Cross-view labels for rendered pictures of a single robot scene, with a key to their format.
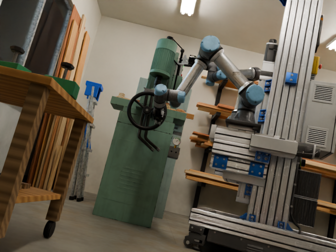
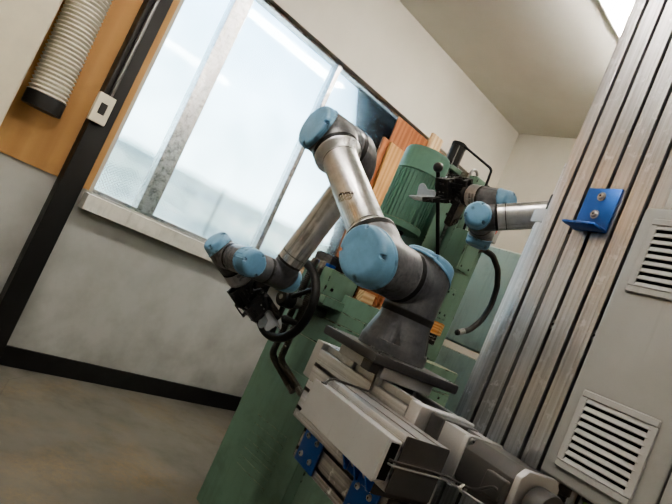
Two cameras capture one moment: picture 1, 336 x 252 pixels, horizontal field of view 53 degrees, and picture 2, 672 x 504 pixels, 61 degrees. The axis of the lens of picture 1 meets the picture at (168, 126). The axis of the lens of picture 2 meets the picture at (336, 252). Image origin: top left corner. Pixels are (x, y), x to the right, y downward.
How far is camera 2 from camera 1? 1.81 m
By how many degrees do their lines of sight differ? 48
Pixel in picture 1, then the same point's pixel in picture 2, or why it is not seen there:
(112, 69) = (522, 235)
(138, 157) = (284, 403)
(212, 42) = (315, 123)
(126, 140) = not seen: hidden behind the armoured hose
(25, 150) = not seen: outside the picture
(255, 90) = (359, 241)
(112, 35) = (534, 168)
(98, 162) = not seen: hidden behind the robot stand
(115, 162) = (251, 404)
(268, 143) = (330, 417)
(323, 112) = (657, 343)
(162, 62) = (394, 196)
